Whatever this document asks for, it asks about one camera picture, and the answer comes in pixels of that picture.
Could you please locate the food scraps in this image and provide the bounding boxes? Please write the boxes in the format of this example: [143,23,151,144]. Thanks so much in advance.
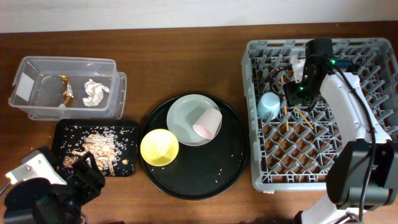
[62,134,134,177]

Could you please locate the wooden chopstick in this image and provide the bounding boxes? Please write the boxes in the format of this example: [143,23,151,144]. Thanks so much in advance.
[294,106,314,130]
[280,76,289,131]

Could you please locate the blue cup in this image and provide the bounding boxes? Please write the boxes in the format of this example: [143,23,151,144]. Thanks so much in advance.
[257,92,280,120]

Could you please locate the gold candy wrapper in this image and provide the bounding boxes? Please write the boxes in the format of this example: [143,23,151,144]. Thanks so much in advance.
[58,75,74,107]

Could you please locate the white tissue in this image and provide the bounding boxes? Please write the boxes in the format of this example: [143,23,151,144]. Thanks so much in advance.
[82,79,110,107]

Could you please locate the yellow bowl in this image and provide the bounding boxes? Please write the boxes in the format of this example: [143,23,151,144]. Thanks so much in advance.
[140,129,179,167]

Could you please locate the white plate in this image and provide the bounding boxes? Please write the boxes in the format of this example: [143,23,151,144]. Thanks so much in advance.
[167,94,220,146]

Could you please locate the pink cup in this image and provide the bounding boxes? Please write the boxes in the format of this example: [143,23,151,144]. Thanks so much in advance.
[193,108,222,140]

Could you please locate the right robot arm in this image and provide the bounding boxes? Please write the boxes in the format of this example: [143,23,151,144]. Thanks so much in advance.
[282,39,397,223]

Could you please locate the grey dishwasher rack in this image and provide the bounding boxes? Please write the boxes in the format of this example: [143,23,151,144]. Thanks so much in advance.
[241,38,397,193]

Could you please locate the black rectangular tray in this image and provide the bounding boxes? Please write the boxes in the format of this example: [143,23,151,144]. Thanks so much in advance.
[52,119,139,176]

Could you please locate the clear plastic bin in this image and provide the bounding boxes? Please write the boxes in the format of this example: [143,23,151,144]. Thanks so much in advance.
[9,56,127,120]

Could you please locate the round black tray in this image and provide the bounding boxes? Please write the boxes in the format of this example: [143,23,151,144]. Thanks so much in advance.
[138,94,250,200]

